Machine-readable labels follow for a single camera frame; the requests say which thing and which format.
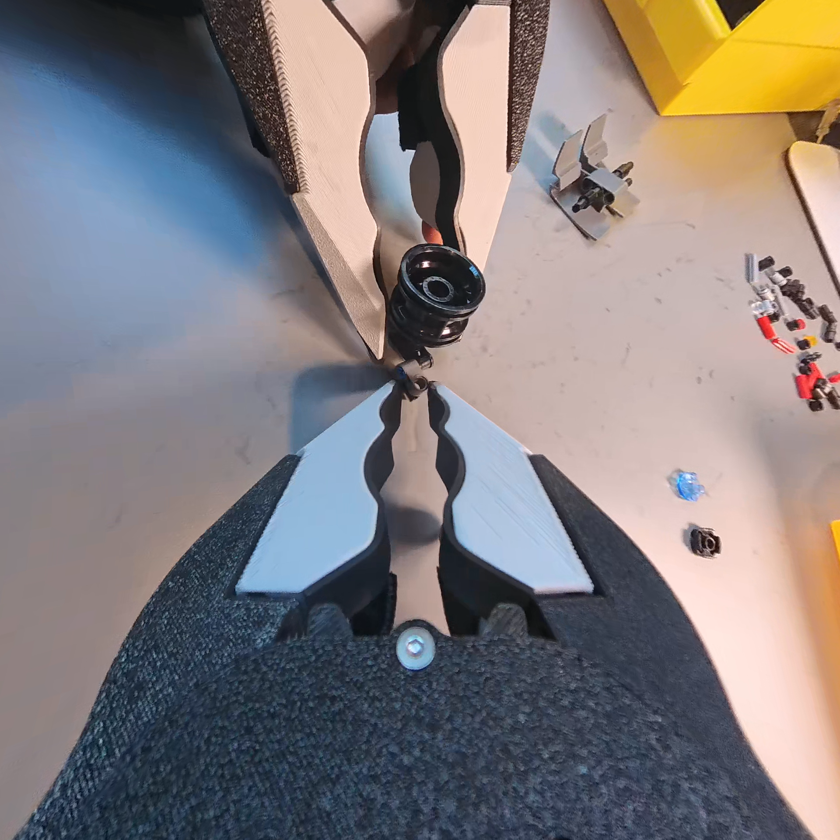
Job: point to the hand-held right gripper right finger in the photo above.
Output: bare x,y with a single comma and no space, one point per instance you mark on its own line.
512,525

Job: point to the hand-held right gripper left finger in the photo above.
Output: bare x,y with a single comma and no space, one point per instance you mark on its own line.
321,525

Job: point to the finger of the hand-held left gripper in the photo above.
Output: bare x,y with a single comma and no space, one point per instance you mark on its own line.
328,131
482,98

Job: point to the small black grey brick assembly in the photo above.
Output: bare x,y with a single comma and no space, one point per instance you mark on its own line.
413,384

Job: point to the black toy wheel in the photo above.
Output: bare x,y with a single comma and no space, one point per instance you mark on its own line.
436,289

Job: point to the person's left hand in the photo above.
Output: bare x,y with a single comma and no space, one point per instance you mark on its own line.
430,233

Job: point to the grey panel brick assembly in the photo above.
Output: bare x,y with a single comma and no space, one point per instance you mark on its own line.
571,157

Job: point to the dark metal rod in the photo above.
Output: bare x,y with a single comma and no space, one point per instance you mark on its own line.
620,169

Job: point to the blue translucent round brick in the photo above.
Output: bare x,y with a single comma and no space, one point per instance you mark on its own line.
686,485

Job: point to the small black round brick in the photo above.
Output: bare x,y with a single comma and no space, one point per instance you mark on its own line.
705,541

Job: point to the yellow plastic bin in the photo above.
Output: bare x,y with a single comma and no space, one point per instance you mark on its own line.
835,544
754,65

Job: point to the pile of small toy bricks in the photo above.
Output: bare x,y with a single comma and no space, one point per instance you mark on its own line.
794,328

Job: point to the white book stand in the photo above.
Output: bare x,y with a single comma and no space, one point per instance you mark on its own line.
820,197

